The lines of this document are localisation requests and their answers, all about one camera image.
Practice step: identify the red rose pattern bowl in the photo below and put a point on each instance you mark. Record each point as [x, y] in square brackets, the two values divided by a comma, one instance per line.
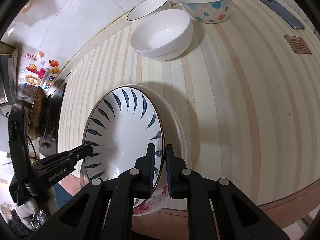
[158, 199]

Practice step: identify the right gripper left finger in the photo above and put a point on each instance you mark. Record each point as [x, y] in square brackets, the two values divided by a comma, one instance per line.
[103, 209]

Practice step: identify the blue leaf pattern plate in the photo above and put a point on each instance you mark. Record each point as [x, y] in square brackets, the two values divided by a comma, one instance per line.
[100, 135]

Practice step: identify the blue spotted bowl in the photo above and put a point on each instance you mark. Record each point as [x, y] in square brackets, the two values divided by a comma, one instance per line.
[208, 11]

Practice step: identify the white black-rimmed bowl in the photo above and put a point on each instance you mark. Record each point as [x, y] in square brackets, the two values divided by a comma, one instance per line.
[147, 8]

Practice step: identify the black induction cooktop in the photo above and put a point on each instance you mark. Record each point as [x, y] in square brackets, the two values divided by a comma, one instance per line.
[48, 138]

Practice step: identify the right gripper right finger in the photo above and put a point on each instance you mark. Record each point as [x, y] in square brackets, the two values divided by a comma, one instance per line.
[217, 209]

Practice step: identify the striped table mat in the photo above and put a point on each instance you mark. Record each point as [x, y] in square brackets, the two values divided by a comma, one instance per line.
[246, 92]

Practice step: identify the black frying pan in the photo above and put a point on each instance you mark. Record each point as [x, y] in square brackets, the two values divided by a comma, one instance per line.
[39, 114]

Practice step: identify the blue smartphone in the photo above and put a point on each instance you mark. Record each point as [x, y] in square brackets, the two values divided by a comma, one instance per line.
[286, 15]

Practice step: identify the plain white bowl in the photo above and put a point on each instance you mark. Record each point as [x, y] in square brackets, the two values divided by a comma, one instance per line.
[164, 35]

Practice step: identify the colourful wall stickers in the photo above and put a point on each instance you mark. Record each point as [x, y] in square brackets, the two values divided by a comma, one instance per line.
[35, 69]

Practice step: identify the white oval plate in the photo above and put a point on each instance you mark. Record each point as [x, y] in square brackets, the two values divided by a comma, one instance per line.
[175, 134]

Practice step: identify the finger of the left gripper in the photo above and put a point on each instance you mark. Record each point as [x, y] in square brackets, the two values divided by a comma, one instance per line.
[61, 164]

